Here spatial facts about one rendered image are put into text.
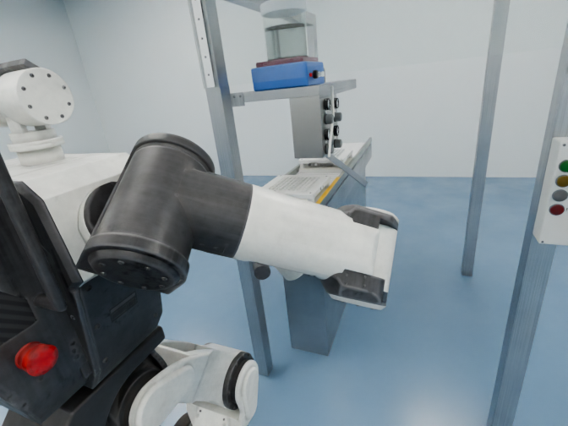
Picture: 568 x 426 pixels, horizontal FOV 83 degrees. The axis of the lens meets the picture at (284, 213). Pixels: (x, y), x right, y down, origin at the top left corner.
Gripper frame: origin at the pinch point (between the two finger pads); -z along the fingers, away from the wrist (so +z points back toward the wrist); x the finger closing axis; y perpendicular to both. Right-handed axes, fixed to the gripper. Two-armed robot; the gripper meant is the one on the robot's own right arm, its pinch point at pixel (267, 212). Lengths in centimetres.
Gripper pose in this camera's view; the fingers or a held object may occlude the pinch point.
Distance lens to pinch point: 89.3
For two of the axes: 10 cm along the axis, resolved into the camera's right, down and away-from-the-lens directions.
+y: 9.8, -1.6, 1.2
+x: 1.0, 9.2, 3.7
